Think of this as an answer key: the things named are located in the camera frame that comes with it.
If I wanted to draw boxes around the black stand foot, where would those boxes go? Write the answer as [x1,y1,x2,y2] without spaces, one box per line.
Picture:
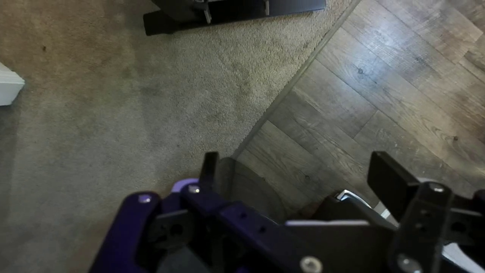
[142,0,327,37]

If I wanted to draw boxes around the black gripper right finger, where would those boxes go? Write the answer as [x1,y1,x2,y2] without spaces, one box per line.
[366,151,485,273]

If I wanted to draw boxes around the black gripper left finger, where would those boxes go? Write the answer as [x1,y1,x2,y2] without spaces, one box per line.
[89,151,324,273]

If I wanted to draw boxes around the white trim corner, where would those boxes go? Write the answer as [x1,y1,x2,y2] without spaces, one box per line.
[0,61,25,108]

